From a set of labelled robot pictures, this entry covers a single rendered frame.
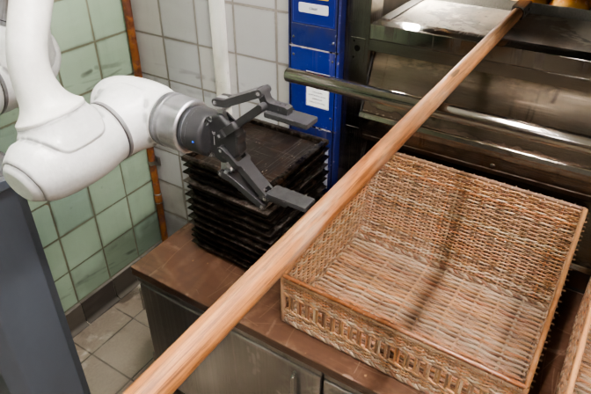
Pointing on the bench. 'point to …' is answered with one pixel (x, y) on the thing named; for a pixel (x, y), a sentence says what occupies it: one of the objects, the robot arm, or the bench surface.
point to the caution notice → (317, 98)
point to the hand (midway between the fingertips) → (304, 164)
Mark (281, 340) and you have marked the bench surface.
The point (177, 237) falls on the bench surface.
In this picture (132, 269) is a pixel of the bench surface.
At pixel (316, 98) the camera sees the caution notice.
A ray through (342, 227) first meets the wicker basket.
